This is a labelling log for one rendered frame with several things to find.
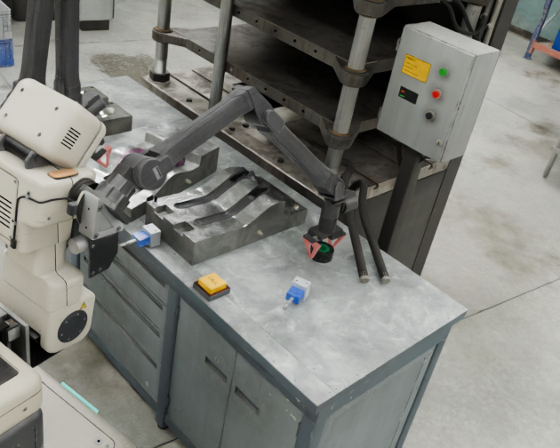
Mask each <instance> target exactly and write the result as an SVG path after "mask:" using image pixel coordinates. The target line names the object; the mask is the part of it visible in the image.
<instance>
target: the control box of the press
mask: <svg viewBox="0 0 560 448"><path fill-rule="evenodd" d="M396 50H397V54H396V59H395V63H394V66H393V69H392V73H391V76H390V79H389V83H388V88H387V92H386V95H385V99H384V102H383V106H380V110H379V114H378V118H379V122H378V125H377V129H378V130H380V131H382V132H384V133H386V134H387V135H389V136H391V137H392V139H394V140H395V141H398V144H397V150H396V155H397V162H398V166H399V172H398V174H397V177H396V183H395V186H394V189H393V192H392V195H391V198H390V201H389V204H388V209H387V212H386V215H385V219H384V221H383V224H382V228H381V231H380V235H379V239H378V245H379V248H380V249H381V250H382V251H384V252H385V253H386V254H388V255H389V256H391V257H392V258H393V254H394V251H395V248H396V244H397V241H398V238H399V236H400V233H401V230H402V226H403V224H404V219H405V216H406V213H407V211H408V208H409V205H410V202H411V199H412V194H413V191H414V189H415V186H416V183H417V180H418V178H419V175H420V169H421V166H422V164H423V161H424V160H425V159H427V158H428V157H429V158H431V159H432V160H434V161H436V162H438V163H440V164H441V163H444V162H446V161H449V160H452V159H454V158H456V157H459V156H463V154H464V151H465V149H466V146H467V144H468V139H469V137H470V134H471V132H472V129H473V126H474V124H475V121H476V117H477V114H478V112H479V109H480V107H481V104H482V101H483V99H484V95H485V92H486V89H487V87H488V84H489V82H490V79H491V76H492V72H493V70H494V67H495V64H496V62H497V59H498V57H499V54H500V50H498V49H495V48H493V47H491V46H489V45H487V44H483V43H480V42H478V41H477V40H474V39H472V38H469V37H467V36H464V35H462V34H459V33H457V32H454V31H452V30H450V29H448V28H444V27H442V26H439V25H437V24H435V23H433V22H431V21H428V22H421V23H414V24H407V25H405V27H404V30H403V34H402V36H401V37H399V38H398V41H397V45H396ZM403 144H404V149H405V152H404V156H403V159H402V146H403Z"/></svg>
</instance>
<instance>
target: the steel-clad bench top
mask: <svg viewBox="0 0 560 448"><path fill-rule="evenodd" d="M86 86H94V87H95V88H97V89H98V90H99V91H101V92H102V93H104V94H105V95H107V96H108V102H110V101H114V102H115V103H116V104H117V105H118V106H120V107H121V108H123V109H124V110H126V111H127V112H128V113H130V114H131V115H132V130H131V131H130V132H123V133H118V134H114V135H109V136H105V137H103V139H104V141H105V143H104V144H103V145H102V146H101V145H99V146H98V147H97V148H96V152H95V153H97V152H98V151H99V150H100V149H101V148H104V147H106V146H107V145H109V146H110V147H112V150H111V151H113V150H114V149H116V148H120V147H126V146H133V145H137V144H140V143H141V142H143V141H144V139H145V135H146V132H147V131H149V130H151V129H153V128H155V127H157V126H159V125H161V124H164V123H167V124H169V125H171V126H174V127H176V128H178V129H182V128H183V127H185V126H186V125H188V124H189V123H191V122H192V121H193V120H191V119H190V118H188V117H187V116H185V115H184V114H182V113H181V112H179V110H177V109H176V108H174V107H172V106H171V105H169V104H168V103H167V102H165V101H164V100H162V99H160V98H159V97H157V96H156V95H155V94H154V93H152V92H151V91H149V90H148V89H146V88H145V87H143V86H142V85H140V84H138V83H137V82H136V81H134V80H133V79H131V78H130V77H128V76H118V77H111V78H106V79H100V80H93V81H87V82H81V87H86ZM208 141H209V142H211V143H213V144H215V145H217V146H220V150H219V156H218V163H217V170H216V172H214V173H213V174H211V175H209V176H208V177H206V178H204V179H203V180H200V181H199V182H197V183H196V184H195V185H193V186H191V187H190V188H187V189H186V190H184V191H182V192H181V193H183V192H188V191H191V190H194V189H197V188H200V187H201V186H203V184H205V183H206V182H207V181H208V180H210V179H211V178H212V177H214V176H215V175H216V174H217V173H219V172H221V171H222V170H224V169H226V168H229V167H234V166H236V167H244V168H245V169H246V170H247V171H249V172H250V171H254V174H255V176H261V177H262V178H263V179H264V180H266V181H268V182H269V183H271V184H272V185H274V186H275V187H276V188H278V189H280V190H281V191H283V192H284V193H285V194H286V195H288V196H289V197H291V198H292V199H293V200H295V201H296V202H298V203H299V204H301V205H302V206H304V207H305V208H307V209H308V210H307V215H306V219H305V223H303V224H300V225H299V226H296V227H293V228H289V229H287V230H285V231H282V232H280V233H277V234H274V235H272V236H269V237H266V238H263V239H261V240H259V241H256V242H254V243H251V244H248V245H245V246H243V247H240V248H237V249H235V250H233V251H230V252H226V253H224V254H221V255H219V256H217V257H214V258H211V259H209V260H206V261H203V262H200V263H198V264H195V265H193V266H191V265H190V264H189V263H188V262H187V261H185V260H184V259H183V258H182V257H181V256H180V255H179V254H178V253H176V251H174V250H173V248H171V247H170V246H169V245H168V244H167V243H166V242H165V241H163V240H162V239H161V238H160V245H158V246H155V247H152V248H150V247H149V246H147V245H145V246H143V247H145V248H146V249H147V250H148V251H149V252H150V253H151V254H152V255H153V256H154V257H155V258H157V259H158V260H159V261H160V262H161V263H162V264H163V265H164V266H165V267H166V268H168V269H169V270H170V271H171V272H172V273H173V274H174V275H175V276H176V277H177V278H178V279H179V280H181V282H182V283H184V285H186V286H187V288H189V290H191V291H192V292H193V293H194V294H195V295H196V296H197V297H198V298H199V299H200V300H202V301H203V302H204V303H205V304H206V305H207V306H208V307H209V308H210V309H211V310H212V311H214V312H215V313H216V314H217V315H218V316H219V317H220V318H221V319H222V320H223V321H224V322H226V323H227V324H228V325H229V326H230V327H231V328H232V329H233V330H234V331H235V332H237V333H238V334H239V335H240V336H241V337H242V338H243V339H244V340H245V341H246V342H247V343H249V344H250V345H251V346H252V347H253V348H254V349H255V350H256V351H257V352H258V353H259V354H261V355H262V356H263V357H264V358H265V359H266V360H267V361H268V362H269V363H270V364H272V365H273V366H274V367H275V368H276V369H277V370H278V371H279V372H280V373H281V374H282V375H283V376H285V378H286V379H288V381H290V382H291V384H293V386H295V387H296V388H297V389H298V390H299V391H300V392H301V393H302V394H303V395H304V396H306V397H307V398H308V399H309V400H310V401H311V402H312V403H313V404H314V405H315V406H316V407H317V406H319V405H320V404H322V403H324V402H325V401H327V400H329V399H330V398H332V397H333V396H335V395H337V394H338V393H339V392H341V391H342V390H344V389H345V388H347V387H349V386H350V385H352V384H354V383H355V382H357V381H358V380H360V379H362V378H363V377H364V376H366V375H367V374H369V373H370V372H372V371H374V370H376V369H377V368H379V367H380V366H382V365H383V364H384V363H386V362H388V361H389V360H391V359H392V358H394V357H395V356H398V355H399V354H401V353H402V352H404V351H405V350H406V349H408V348H410V347H411V346H413V345H414V344H416V343H417V342H419V341H420V340H423V339H424V338H426V337H427V336H429V334H431V333H433V332H435V331H436V330H438V329H439V328H441V327H442V326H444V325H446V324H448V323H449V322H451V320H453V319H454V318H456V317H458V316H460V315H461V314H463V313H464V312H466V311H467V310H468V309H467V308H465V307H463V306H462V305H461V304H459V302H457V301H456V300H454V299H452V298H451V297H449V296H448V295H447V294H445V293H444V292H442V291H440V290H439V289H437V288H436V287H435V286H434V285H432V284H431V283H429V282H428V281H426V280H425V279H423V278H422V277H420V276H418V275H417V274H416V273H414V272H413V271H411V270H410V269H408V268H407V267H406V266H404V265H403V264H401V263H400V262H399V261H397V260H395V259H394V258H392V257H391V256H389V255H388V254H386V253H385V252H384V251H382V250H380V252H381V255H382V258H383V260H384V262H385V265H386V268H387V271H388V275H389V278H390V282H389V283H388V284H383V283H382V282H381V280H380V276H379V273H378V270H377V268H376V265H375V262H374V259H373V256H372V252H371V249H370V246H369V244H368V241H367V240H366V239H365V238H363V237H362V236H360V235H359V238H360V242H361V245H362V250H363V254H364V260H365V265H366V268H367V272H368V276H369V282H368V283H366V284H362V283H361V282H360V279H359V275H358V271H357V266H356V259H355V255H354V251H353V247H352V243H351V239H350V235H349V231H348V227H347V226H346V225H344V224H343V223H341V222H340V221H338V220H337V224H336V225H338V226H339V227H341V228H342V229H343V231H344V232H346V236H345V237H344V238H343V239H342V240H341V241H340V242H339V243H338V244H337V245H336V246H335V247H334V253H333V256H332V260H331V261H330V262H328V263H319V262H316V261H314V260H312V259H310V258H309V257H308V252H307V248H306V245H305V244H304V241H303V239H302V237H303V235H304V234H307V232H308V229H309V228H311V227H314V226H316V225H318V222H319V219H320V214H321V211H322V209H321V208H320V207H318V206H317V205H315V204H313V203H312V202H310V201H309V200H307V198H306V197H304V196H302V195H301V194H299V193H298V192H296V191H295V190H293V189H292V188H290V187H289V186H287V185H286V184H284V183H283V182H282V181H280V180H279V179H277V178H276V177H275V176H273V175H272V174H270V173H269V172H267V171H265V170H264V169H262V168H261V167H260V166H258V165H257V164H256V163H254V162H253V161H251V160H250V159H248V158H247V157H245V156H244V155H242V154H241V153H239V152H238V151H236V150H235V149H233V148H232V147H230V146H229V145H228V144H227V143H225V142H224V141H222V140H220V139H219V138H217V137H216V136H212V137H211V138H210V139H208ZM212 273H215V274H216V275H218V276H219V277H220V278H221V279H222V280H224V281H225V282H226V283H227V285H228V286H229V287H230V293H229V294H227V295H224V296H222V297H220V298H218V299H216V300H212V301H210V302H209V301H208V300H206V299H205V298H204V297H203V296H202V295H201V294H200V293H199V292H198V291H196V290H195V289H194V288H193V283H194V282H195V281H198V280H199V278H201V277H204V276H208V275H210V274H212ZM296 276H298V277H301V278H303V279H305V280H308V281H309V282H311V285H310V289H309V293H308V296H307V298H306V299H305V300H304V301H300V303H299V304H298V305H297V304H295V303H291V304H290V306H289V307H288V308H287V309H286V310H283V306H284V304H285V303H286V302H287V301H288V300H286V299H285V296H286V293H287V292H288V291H289V289H290V288H291V285H292V281H293V279H294V278H295V277H296Z"/></svg>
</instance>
